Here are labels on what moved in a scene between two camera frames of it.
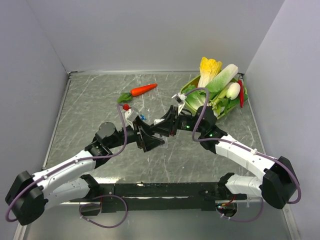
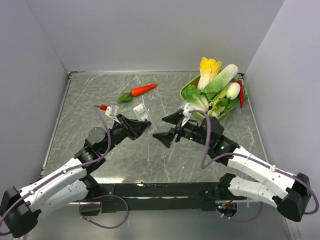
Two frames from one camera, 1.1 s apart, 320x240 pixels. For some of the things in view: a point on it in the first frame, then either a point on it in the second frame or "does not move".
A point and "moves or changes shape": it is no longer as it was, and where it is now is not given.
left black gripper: x=147 y=142 → x=133 y=128
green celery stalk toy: x=218 y=98 does not move
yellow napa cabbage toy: x=209 y=69 does not move
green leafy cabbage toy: x=197 y=98 does not move
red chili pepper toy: x=241 y=93 does not move
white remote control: x=165 y=144 moves or changes shape
